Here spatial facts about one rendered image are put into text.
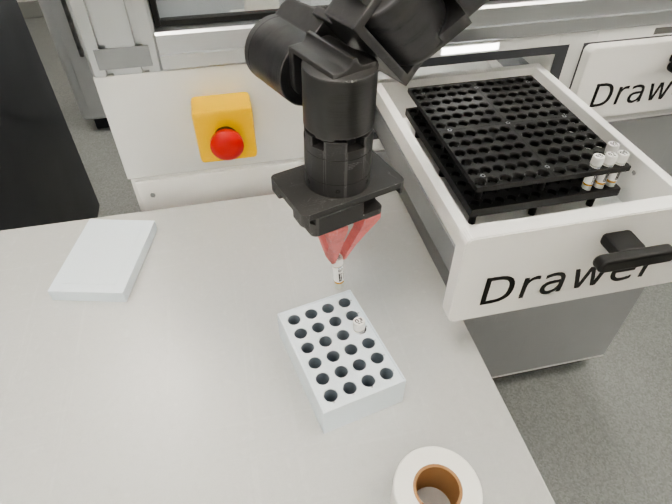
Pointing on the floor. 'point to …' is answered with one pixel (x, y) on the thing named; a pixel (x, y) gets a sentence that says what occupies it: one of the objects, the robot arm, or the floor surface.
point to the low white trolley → (234, 370)
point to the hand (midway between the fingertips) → (336, 252)
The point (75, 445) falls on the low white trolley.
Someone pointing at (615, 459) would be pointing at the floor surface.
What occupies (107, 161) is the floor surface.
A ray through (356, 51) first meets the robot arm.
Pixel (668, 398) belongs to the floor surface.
